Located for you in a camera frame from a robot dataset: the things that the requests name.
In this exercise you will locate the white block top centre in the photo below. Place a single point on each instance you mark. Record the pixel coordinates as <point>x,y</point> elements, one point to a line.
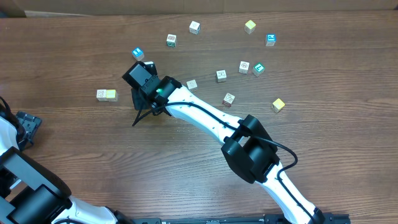
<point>194,27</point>

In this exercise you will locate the white picture block right centre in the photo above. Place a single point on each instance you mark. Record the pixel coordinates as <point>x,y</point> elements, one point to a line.
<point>243,67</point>

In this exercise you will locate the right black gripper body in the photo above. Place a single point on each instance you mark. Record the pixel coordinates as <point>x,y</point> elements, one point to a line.
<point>139,97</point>

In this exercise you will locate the yellow block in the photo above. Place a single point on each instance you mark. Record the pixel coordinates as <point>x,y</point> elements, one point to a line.
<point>249,26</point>
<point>278,105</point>
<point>111,95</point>

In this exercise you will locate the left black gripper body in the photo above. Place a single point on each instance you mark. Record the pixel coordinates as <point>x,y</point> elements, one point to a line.
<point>27,126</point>

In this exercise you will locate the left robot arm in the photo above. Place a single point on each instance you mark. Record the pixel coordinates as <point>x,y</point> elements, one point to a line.
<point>30,193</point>

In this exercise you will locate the blue block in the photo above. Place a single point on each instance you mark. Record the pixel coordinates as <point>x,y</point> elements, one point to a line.
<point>270,40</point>
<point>138,54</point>

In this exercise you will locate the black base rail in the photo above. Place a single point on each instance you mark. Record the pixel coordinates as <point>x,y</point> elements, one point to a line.
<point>265,219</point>

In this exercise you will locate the green seven block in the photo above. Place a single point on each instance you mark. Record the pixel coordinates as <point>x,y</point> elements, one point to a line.
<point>258,69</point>

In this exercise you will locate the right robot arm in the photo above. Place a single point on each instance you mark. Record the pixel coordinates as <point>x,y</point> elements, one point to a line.
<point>247,147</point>

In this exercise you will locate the plain white block centre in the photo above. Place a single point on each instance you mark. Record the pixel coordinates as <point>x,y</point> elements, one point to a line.
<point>192,85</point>

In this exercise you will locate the red letter white block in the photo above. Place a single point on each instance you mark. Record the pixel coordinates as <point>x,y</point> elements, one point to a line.
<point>101,95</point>

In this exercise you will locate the blue top block far left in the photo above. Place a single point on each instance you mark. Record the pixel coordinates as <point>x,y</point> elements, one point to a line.
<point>138,54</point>

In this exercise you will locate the white picture block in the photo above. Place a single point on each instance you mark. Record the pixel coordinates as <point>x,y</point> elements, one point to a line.
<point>221,76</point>
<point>243,67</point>

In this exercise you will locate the cardboard back wall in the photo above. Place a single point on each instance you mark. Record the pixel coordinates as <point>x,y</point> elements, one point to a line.
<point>20,8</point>

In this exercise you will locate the green letter block upper left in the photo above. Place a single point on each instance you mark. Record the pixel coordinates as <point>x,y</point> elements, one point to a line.
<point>171,40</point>

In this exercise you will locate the blue top block upper right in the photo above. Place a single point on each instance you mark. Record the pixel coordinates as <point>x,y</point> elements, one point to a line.
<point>270,40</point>

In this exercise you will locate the red edged picture block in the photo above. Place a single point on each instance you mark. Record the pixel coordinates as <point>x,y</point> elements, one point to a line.
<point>228,100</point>

